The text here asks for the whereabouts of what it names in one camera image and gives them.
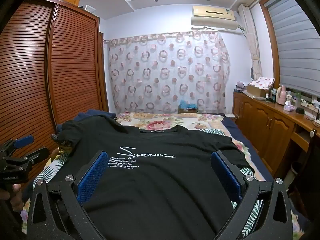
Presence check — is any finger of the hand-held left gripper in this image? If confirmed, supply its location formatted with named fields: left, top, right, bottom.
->
left=2, top=147, right=50, bottom=167
left=0, top=135, right=35, bottom=153

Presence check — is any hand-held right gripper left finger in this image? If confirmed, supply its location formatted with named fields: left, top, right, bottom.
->
left=26, top=151, right=113, bottom=240

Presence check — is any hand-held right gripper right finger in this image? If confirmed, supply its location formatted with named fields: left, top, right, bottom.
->
left=210, top=151, right=293, bottom=240

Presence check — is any black printed t-shirt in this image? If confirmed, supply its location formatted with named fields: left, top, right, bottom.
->
left=51, top=119, right=255, bottom=240

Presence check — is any person's left hand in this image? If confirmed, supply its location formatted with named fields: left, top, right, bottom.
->
left=0, top=184, right=24, bottom=213

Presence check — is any palm leaf bed sheet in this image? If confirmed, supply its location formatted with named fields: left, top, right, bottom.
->
left=32, top=127, right=265, bottom=230

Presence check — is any navy bed sheet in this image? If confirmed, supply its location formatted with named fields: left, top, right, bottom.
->
left=222, top=117, right=265, bottom=180

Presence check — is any navy folded garment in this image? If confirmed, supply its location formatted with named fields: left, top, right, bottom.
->
left=56, top=109, right=117, bottom=133

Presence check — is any wooden sideboard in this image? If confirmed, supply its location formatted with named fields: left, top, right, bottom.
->
left=232, top=90, right=320, bottom=180

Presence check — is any brown slatted wardrobe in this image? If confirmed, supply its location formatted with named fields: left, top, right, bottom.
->
left=0, top=0, right=109, bottom=180

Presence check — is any blue item in box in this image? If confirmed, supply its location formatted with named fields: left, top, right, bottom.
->
left=178, top=99, right=198, bottom=114

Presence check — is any floral blanket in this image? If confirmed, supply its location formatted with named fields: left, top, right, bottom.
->
left=116, top=112, right=250, bottom=155

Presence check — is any open cardboard box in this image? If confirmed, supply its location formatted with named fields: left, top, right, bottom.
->
left=246, top=84, right=269, bottom=97

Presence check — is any pink thermos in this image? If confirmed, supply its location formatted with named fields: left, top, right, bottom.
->
left=278, top=85, right=287, bottom=105

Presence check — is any cardboard box with floral cloth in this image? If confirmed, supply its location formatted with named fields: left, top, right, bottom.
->
left=249, top=77, right=276, bottom=89

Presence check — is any circle patterned sheer curtain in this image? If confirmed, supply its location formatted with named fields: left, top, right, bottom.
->
left=108, top=30, right=230, bottom=114

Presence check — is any tied beige curtain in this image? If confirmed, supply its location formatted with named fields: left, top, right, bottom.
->
left=237, top=4, right=263, bottom=80

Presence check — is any clear plastic storage box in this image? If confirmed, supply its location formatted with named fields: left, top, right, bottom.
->
left=79, top=4, right=97, bottom=14

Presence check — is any wall air conditioner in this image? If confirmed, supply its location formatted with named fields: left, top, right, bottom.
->
left=190, top=5, right=239, bottom=29

